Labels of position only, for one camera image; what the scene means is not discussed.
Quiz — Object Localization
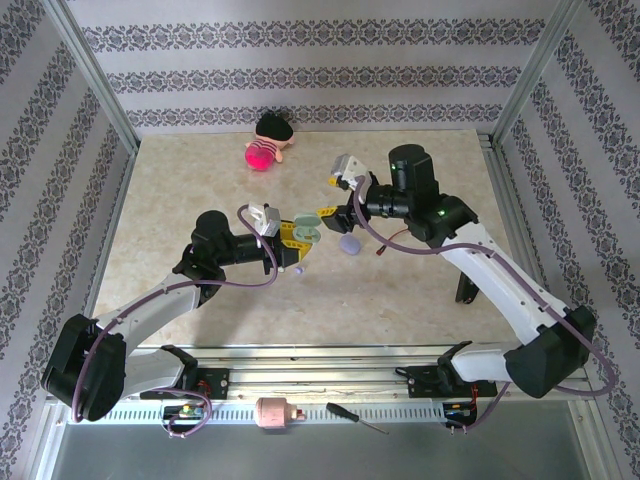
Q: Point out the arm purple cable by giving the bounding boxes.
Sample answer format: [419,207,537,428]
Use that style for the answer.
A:
[349,174,620,436]
[72,203,279,441]

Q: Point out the grey metal sheet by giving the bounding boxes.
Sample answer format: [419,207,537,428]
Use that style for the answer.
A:
[47,422,604,480]

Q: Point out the white slotted cable duct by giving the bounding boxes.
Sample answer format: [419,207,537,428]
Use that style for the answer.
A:
[107,402,447,425]

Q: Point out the red wire with connector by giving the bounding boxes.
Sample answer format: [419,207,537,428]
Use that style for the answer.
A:
[376,229,409,258]

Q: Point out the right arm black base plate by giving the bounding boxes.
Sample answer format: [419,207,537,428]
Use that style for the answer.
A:
[407,364,499,400]

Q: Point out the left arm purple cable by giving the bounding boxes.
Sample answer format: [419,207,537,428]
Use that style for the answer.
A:
[72,203,279,441]

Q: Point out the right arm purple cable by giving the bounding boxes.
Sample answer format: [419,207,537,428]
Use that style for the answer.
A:
[349,174,620,436]

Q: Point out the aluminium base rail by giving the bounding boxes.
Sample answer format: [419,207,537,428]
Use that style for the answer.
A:
[47,343,594,402]

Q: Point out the pink cylindrical bottle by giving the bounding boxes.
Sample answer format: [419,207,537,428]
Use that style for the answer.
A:
[254,397,308,430]

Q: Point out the aluminium frame post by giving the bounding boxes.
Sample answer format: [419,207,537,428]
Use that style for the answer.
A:
[490,0,585,149]
[42,0,140,154]

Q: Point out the small circuit board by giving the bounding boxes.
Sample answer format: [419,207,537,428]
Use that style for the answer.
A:
[442,401,479,419]
[162,403,211,421]

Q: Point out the green earbud charging case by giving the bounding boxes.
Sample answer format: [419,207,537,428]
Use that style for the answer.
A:
[292,213,324,249]

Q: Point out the black handled screwdriver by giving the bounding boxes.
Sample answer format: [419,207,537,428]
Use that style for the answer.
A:
[325,401,390,435]

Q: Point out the aluminium side rail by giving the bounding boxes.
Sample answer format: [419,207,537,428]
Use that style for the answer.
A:
[79,147,140,351]
[477,132,594,381]

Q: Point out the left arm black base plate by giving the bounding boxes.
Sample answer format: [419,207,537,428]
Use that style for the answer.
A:
[139,367,231,400]

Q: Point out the black rectangular block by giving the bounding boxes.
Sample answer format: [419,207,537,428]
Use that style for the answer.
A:
[454,269,481,305]

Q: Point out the plush doll with black hair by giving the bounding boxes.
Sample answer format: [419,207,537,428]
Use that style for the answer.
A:
[243,110,297,174]

